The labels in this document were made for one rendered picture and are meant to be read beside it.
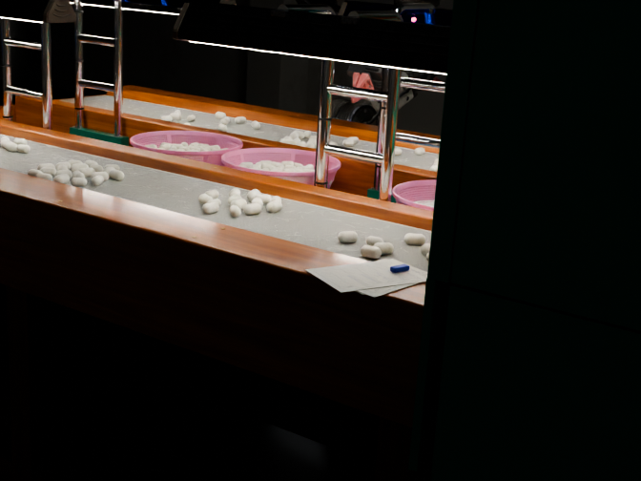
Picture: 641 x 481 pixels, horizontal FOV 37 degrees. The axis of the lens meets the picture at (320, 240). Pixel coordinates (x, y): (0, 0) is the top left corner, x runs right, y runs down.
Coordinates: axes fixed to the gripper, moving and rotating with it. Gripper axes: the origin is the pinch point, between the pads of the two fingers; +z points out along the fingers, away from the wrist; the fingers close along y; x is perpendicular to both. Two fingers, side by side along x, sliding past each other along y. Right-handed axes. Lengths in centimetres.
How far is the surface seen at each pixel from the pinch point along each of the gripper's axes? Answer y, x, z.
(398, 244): 59, -42, 67
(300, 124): -18.6, 9.2, 4.2
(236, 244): 45, -62, 85
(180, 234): 35, -63, 86
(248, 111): -38.3, 9.1, 2.7
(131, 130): -48, -13, 33
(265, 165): 5.6, -21.4, 41.3
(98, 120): -60, -14, 33
